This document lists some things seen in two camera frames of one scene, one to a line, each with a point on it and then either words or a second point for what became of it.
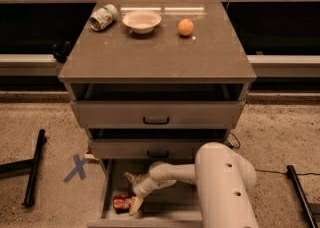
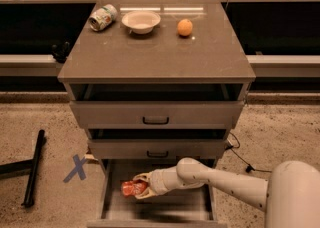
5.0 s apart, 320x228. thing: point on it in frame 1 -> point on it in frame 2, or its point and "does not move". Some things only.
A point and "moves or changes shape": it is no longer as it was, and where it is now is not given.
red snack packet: (122, 202) moves or changes shape
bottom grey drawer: (174, 206) does not move
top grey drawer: (158, 105) does not move
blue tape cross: (79, 168) does not move
